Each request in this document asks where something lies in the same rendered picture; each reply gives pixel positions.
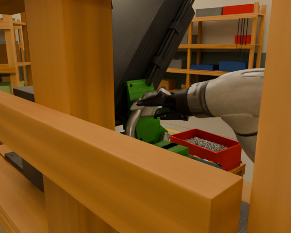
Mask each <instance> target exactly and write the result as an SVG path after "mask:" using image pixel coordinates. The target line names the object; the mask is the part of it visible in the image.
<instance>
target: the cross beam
mask: <svg viewBox="0 0 291 233"><path fill-rule="evenodd" d="M0 141H1V142H2V143H4V144H5V145H6V146H7V147H9V148H10V149H11V150H12V151H14V152H15V153H16V154H18V155H19V156H20V157H22V158H23V159H24V160H26V161H27V162H28V163H29V164H31V165H32V166H33V167H35V168H36V169H37V170H38V171H40V172H41V173H42V174H44V175H45V176H46V177H48V178H49V179H50V180H52V181H53V182H54V183H55V184H57V185H58V186H60V187H61V188H62V189H63V190H64V191H66V192H67V193H68V194H70V195H71V196H72V197H74V198H75V199H76V200H78V201H79V202H80V203H81V204H83V205H84V206H85V207H87V208H88V209H89V210H90V211H92V212H93V213H94V214H96V215H97V216H98V217H100V218H101V219H102V220H103V221H105V222H106V223H108V224H109V225H110V226H111V227H113V228H114V229H115V230H116V231H118V232H119V233H238V227H239V218H240V209H241V199H242V190H243V177H241V176H238V175H236V174H233V173H231V172H227V171H225V170H222V169H219V168H216V167H214V166H211V165H208V164H205V163H202V162H199V161H197V160H194V159H191V158H188V157H186V156H183V155H180V154H177V153H174V152H172V151H169V150H166V149H163V148H160V147H157V146H155V145H152V144H149V143H146V142H144V141H140V140H138V139H135V138H132V137H130V136H127V135H124V134H121V133H118V132H115V131H113V130H110V129H107V128H104V127H101V126H99V125H96V124H93V123H90V122H88V121H85V120H82V119H79V118H76V117H74V116H71V115H68V114H65V113H62V112H60V111H57V110H54V109H51V108H48V107H46V106H43V105H40V104H37V103H34V102H31V101H29V100H26V99H23V98H20V97H17V96H15V95H12V94H9V93H7V92H3V91H1V90H0Z"/></svg>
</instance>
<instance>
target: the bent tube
mask: <svg viewBox="0 0 291 233"><path fill-rule="evenodd" d="M138 100H141V99H140V98H135V99H132V100H131V102H132V103H133V102H137V101H138ZM143 110H144V109H141V110H133V111H132V113H131V115H130V117H129V119H128V121H127V124H126V127H125V135H127V136H130V137H132V138H135V137H134V132H135V127H136V124H137V122H138V120H139V118H140V116H141V114H142V112H143Z"/></svg>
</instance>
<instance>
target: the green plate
mask: <svg viewBox="0 0 291 233"><path fill-rule="evenodd" d="M146 80H147V79H142V80H131V81H125V85H126V90H127V119H129V117H130V115H131V113H132V110H130V108H131V106H132V104H133V103H132V102H131V100H132V99H135V98H140V99H141V98H142V96H143V94H145V93H148V92H151V91H154V86H153V83H152V85H151V86H148V84H149V82H150V80H151V79H150V80H149V82H148V84H146V83H145V82H146ZM126 124H127V121H124V120H122V125H123V130H125V127H126ZM159 126H160V120H159V117H157V119H154V118H153V116H146V117H140V118H139V120H138V122H137V124H136V127H135V132H134V134H135V138H136V139H138V140H140V141H144V142H146V143H148V142H151V141H154V140H155V138H156V135H157V132H158V129H159Z"/></svg>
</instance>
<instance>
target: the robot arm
mask: <svg viewBox="0 0 291 233"><path fill-rule="evenodd" d="M264 71H265V69H264V68H254V69H245V70H239V71H234V72H230V73H227V74H223V75H221V76H219V77H218V78H216V79H213V80H207V81H203V82H199V83H195V84H192V85H191V87H188V88H183V89H181V90H179V91H177V92H168V91H166V90H165V89H166V87H165V86H161V87H160V88H159V89H157V90H154V91H151V92H148V93H145V94H143V96H142V98H141V100H138V101H137V102H133V104H132V106H131V108H130V110H141V109H144V110H143V112H142V114H141V116H140V117H148V116H150V117H153V118H154V119H157V117H160V120H183V121H188V119H189V117H192V116H195V117H196V118H209V117H221V118H222V120H224V121H225V122H226V123H227V124H228V125H229V126H230V127H231V128H232V129H233V131H234V133H235V134H236V138H237V140H238V142H239V144H240V146H241V147H242V149H243V150H244V152H245V153H246V155H247V156H248V157H249V158H250V159H251V161H252V162H253V163H254V162H255V151H256V142H257V134H258V125H259V116H260V108H261V96H262V88H263V79H264ZM151 106H154V107H151ZM156 106H162V107H161V108H158V109H157V107H156ZM147 107H151V108H147ZM165 115H166V116H165Z"/></svg>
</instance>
